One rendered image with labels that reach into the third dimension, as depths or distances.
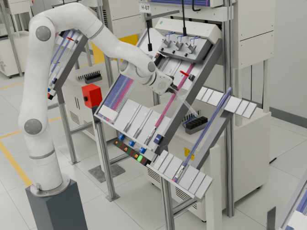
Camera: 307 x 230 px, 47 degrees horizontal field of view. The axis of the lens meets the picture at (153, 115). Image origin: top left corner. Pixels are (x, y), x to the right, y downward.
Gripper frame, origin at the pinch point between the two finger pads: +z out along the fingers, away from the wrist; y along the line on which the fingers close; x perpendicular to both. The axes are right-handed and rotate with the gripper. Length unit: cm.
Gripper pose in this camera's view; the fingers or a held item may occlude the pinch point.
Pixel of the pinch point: (173, 89)
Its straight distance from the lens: 181.2
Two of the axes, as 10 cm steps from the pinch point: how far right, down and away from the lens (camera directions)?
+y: 5.7, -7.5, -3.3
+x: -3.6, -5.9, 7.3
